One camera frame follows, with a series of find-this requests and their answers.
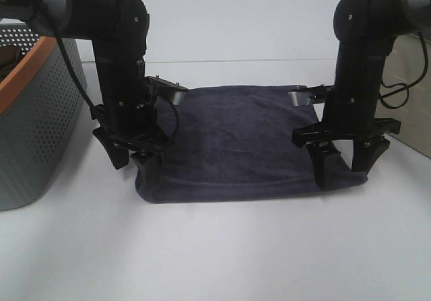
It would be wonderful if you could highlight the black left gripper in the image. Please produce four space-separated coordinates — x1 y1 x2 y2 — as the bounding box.
90 107 175 183

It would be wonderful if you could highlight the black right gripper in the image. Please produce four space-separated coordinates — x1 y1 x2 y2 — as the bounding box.
292 118 401 189

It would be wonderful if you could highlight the dark grey towel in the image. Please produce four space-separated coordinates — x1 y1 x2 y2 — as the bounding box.
135 84 368 205

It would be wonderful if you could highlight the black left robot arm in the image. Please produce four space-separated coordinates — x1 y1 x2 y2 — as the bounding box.
1 0 187 189

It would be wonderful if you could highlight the brown towel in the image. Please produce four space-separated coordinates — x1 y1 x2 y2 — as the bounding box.
0 45 24 81

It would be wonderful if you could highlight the beige bin grey rim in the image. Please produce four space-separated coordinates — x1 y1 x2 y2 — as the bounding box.
378 34 430 157

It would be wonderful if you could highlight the grey perforated basket orange rim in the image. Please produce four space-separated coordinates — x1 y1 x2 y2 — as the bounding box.
1 24 83 210

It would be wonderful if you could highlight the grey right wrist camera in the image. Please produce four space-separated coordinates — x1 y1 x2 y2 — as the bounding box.
288 85 333 106

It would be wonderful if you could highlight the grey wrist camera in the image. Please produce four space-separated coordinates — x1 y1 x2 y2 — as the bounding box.
288 85 333 106
146 75 189 106

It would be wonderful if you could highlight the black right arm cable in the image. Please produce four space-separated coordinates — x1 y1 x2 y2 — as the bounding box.
373 0 426 109

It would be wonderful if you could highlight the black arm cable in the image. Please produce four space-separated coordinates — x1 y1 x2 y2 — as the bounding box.
20 0 105 113
373 0 426 109

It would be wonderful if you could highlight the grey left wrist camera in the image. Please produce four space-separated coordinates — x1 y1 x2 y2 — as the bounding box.
146 75 189 106

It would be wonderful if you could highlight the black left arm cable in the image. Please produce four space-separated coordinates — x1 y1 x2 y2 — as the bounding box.
20 0 105 113

